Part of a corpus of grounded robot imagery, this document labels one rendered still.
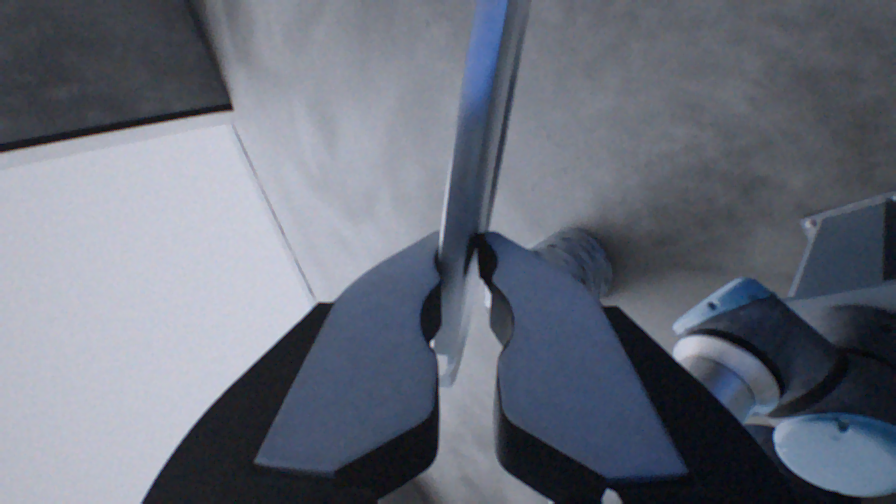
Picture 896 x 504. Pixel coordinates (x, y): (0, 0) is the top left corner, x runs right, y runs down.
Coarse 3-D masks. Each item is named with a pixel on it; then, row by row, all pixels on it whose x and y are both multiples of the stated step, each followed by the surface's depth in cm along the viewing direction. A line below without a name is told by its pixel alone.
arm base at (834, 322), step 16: (816, 320) 51; (832, 320) 49; (848, 320) 47; (864, 320) 46; (880, 320) 46; (832, 336) 47; (848, 336) 46; (864, 336) 45; (880, 336) 45; (848, 352) 44; (864, 352) 43; (880, 352) 43
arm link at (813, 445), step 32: (832, 384) 38; (864, 384) 38; (768, 416) 43; (800, 416) 39; (832, 416) 37; (864, 416) 36; (800, 448) 40; (832, 448) 37; (864, 448) 35; (832, 480) 39; (864, 480) 37
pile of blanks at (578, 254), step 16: (544, 240) 129; (560, 240) 125; (576, 240) 126; (592, 240) 127; (544, 256) 118; (560, 256) 118; (576, 256) 119; (592, 256) 122; (576, 272) 117; (592, 272) 119; (608, 272) 127; (592, 288) 119; (608, 288) 131
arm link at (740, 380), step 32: (736, 288) 43; (704, 320) 44; (736, 320) 42; (768, 320) 41; (800, 320) 42; (704, 352) 42; (736, 352) 39; (768, 352) 39; (800, 352) 40; (832, 352) 40; (704, 384) 39; (736, 384) 38; (768, 384) 38; (800, 384) 39; (736, 416) 37
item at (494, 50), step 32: (480, 0) 8; (512, 0) 8; (480, 32) 8; (512, 32) 11; (480, 64) 8; (512, 64) 15; (480, 96) 8; (512, 96) 27; (480, 128) 9; (480, 160) 9; (448, 192) 9; (480, 192) 10; (448, 224) 10; (480, 224) 14; (448, 256) 10; (448, 288) 11; (448, 320) 11; (448, 352) 13; (448, 384) 16
